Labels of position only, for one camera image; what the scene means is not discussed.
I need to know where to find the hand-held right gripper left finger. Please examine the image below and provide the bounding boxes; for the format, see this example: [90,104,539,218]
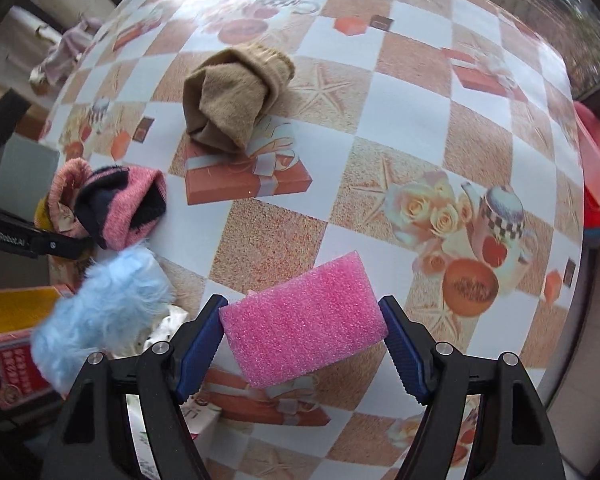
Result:
[40,294,229,480]

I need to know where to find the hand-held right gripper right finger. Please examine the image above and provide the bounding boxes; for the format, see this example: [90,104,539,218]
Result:
[379,295,566,480]

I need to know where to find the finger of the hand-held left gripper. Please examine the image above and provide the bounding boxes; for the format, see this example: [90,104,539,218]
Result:
[50,232,95,261]

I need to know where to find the yellow knitted sock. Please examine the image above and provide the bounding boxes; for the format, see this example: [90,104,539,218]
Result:
[34,197,56,233]

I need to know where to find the grey cardboard box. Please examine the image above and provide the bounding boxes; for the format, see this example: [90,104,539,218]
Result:
[0,135,61,291]

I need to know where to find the pink knitted sock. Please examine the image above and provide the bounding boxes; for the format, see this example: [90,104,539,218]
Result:
[47,157,93,238]

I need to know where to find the light blue fluffy sock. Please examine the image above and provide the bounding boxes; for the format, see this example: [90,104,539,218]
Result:
[30,245,173,393]

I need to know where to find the pink and black sock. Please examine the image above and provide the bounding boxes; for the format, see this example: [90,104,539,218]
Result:
[74,164,168,251]

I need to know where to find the pink sponge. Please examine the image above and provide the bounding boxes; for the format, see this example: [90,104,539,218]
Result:
[218,250,390,390]

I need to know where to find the tan sock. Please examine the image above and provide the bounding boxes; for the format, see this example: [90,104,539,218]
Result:
[182,45,296,153]

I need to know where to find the cream polka dot scrunchie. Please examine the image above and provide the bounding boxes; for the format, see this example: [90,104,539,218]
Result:
[130,305,188,356]

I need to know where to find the white floral tissue pack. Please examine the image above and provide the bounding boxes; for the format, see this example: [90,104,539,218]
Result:
[125,390,221,466]

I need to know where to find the red cardboard box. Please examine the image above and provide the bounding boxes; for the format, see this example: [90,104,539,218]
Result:
[0,284,76,411]

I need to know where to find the pale pink hanging cloth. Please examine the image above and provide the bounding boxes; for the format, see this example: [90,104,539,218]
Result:
[29,16,106,86]

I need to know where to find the checkered printed tablecloth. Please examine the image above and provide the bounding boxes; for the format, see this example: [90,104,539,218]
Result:
[37,0,588,480]

